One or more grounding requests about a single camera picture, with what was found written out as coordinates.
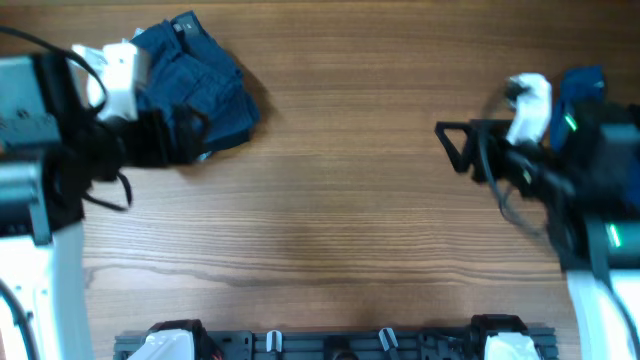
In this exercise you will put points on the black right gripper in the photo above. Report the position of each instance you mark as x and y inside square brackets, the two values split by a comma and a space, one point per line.
[496, 129]

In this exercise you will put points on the dark blue denim shorts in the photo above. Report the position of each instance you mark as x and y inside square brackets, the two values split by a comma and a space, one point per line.
[197, 86]

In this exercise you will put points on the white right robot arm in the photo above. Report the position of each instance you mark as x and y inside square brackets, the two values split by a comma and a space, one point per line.
[582, 196]

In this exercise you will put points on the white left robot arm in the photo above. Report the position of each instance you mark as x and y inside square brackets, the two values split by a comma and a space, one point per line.
[68, 122]

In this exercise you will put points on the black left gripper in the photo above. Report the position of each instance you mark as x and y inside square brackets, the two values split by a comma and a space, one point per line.
[158, 147]

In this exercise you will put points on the crumpled blue garment pile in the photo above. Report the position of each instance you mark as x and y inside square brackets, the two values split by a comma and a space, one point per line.
[577, 85]

